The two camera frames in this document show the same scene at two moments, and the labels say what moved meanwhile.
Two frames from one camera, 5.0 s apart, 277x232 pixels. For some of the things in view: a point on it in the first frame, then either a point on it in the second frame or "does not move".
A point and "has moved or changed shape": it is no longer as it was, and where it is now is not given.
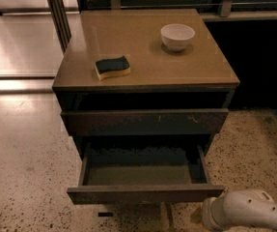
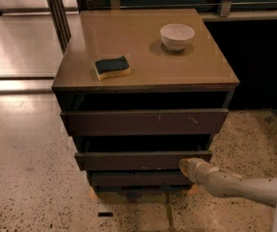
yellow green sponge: [112, 68] does not move
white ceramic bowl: [177, 36] does not move
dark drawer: [143, 173] has moved or changed shape
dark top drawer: [204, 121] does not move
